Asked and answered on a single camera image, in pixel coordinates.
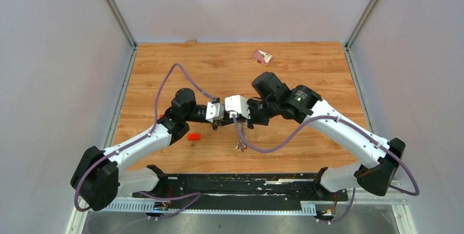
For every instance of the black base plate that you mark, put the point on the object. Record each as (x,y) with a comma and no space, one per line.
(267,191)

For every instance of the red patterned card box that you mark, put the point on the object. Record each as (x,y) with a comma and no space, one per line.
(262,57)

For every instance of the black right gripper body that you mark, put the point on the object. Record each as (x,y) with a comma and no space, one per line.
(260,111)

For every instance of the aluminium frame post left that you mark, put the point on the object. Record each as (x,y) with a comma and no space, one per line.
(121,23)

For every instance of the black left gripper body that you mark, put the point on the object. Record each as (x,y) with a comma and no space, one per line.
(196,116)

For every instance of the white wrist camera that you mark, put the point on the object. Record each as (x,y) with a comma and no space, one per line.
(237,105)
(214,111)

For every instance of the aluminium frame post right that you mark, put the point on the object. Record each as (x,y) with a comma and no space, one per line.
(361,22)

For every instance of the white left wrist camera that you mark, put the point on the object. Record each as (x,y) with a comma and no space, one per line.
(214,111)

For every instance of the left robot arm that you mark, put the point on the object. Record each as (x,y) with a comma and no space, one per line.
(103,175)

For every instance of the aluminium frame post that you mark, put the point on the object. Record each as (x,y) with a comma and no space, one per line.
(361,22)
(121,23)

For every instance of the small red toy brick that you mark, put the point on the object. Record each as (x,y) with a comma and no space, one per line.
(194,136)

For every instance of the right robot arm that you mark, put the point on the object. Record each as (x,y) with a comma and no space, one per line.
(376,156)

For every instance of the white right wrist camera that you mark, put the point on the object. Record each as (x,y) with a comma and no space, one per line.
(237,105)

